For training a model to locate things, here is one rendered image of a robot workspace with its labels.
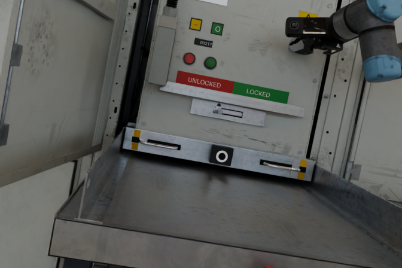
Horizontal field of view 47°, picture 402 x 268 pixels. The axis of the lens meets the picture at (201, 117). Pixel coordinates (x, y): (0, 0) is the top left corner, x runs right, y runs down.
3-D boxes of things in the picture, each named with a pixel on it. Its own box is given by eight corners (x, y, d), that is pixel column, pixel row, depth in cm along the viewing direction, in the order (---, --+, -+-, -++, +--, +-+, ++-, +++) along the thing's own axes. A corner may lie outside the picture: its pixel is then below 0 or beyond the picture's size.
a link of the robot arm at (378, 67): (408, 80, 103) (401, 32, 104) (399, 74, 93) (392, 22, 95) (372, 86, 107) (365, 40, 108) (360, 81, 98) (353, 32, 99)
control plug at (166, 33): (166, 86, 115) (179, 17, 114) (146, 82, 114) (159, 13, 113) (165, 86, 123) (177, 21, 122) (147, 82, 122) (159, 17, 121)
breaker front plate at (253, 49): (304, 164, 130) (338, -3, 127) (135, 134, 125) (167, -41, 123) (302, 163, 131) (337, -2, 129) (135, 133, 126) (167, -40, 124)
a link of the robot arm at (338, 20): (342, 30, 103) (343, -4, 105) (329, 36, 107) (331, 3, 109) (368, 37, 106) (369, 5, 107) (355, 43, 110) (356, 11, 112)
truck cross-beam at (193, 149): (310, 181, 130) (315, 161, 130) (122, 148, 125) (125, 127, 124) (305, 177, 135) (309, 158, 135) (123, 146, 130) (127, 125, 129)
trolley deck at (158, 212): (457, 317, 70) (465, 280, 70) (47, 255, 64) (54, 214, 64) (311, 203, 137) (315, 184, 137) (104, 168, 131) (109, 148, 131)
